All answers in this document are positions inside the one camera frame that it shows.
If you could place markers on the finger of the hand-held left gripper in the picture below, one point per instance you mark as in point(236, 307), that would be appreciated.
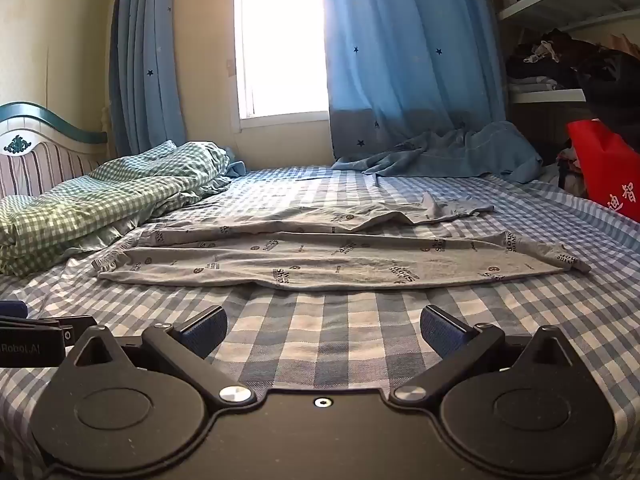
point(50, 322)
point(12, 308)

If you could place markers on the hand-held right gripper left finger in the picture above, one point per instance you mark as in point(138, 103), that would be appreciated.
point(205, 332)

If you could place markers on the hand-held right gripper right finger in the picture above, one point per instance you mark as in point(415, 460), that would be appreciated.
point(434, 332)

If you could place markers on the grey printed pants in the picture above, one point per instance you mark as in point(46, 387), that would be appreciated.
point(320, 260)

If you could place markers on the blue checked bed sheet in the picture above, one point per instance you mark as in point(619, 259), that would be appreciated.
point(320, 320)

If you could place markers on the green checked quilt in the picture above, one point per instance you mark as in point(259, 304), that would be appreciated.
point(100, 195)

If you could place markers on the striped bed headboard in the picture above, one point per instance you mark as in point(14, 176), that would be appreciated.
point(40, 160)

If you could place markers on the small blue cloth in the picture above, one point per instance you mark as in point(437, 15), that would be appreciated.
point(236, 169)

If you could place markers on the blue blanket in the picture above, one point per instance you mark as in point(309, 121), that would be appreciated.
point(450, 155)

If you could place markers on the heap of mixed clothes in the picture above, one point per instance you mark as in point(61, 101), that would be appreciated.
point(565, 170)

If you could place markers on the red printed bag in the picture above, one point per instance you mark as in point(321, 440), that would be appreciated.
point(605, 170)

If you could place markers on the blue star curtain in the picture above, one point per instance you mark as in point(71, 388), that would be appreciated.
point(400, 60)
point(145, 60)

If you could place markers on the pile of dark clothes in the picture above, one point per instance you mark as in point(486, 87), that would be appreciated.
point(575, 65)

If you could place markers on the bright window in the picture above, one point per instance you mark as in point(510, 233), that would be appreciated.
point(280, 35)

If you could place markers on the white shelf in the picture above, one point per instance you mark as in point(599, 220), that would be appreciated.
point(565, 0)

